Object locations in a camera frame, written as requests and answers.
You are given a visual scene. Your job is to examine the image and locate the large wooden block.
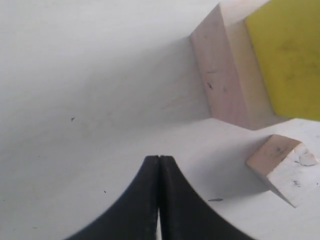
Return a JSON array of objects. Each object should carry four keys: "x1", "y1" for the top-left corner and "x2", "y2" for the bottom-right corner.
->
[{"x1": 189, "y1": 0, "x2": 289, "y2": 130}]

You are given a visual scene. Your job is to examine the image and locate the yellow cube block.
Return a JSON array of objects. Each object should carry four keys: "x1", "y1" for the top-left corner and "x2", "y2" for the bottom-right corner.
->
[{"x1": 245, "y1": 0, "x2": 320, "y2": 121}]

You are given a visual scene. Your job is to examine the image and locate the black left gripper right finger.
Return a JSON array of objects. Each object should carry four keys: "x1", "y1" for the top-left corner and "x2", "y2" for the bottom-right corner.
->
[{"x1": 159, "y1": 156, "x2": 252, "y2": 240}]

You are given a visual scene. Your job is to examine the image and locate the small wooden cube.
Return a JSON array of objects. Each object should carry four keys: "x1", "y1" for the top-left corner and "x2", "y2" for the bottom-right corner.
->
[{"x1": 245, "y1": 134, "x2": 320, "y2": 208}]

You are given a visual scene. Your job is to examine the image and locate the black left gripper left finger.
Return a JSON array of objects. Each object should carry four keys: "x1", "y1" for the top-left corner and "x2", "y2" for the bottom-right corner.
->
[{"x1": 68, "y1": 156, "x2": 160, "y2": 240}]

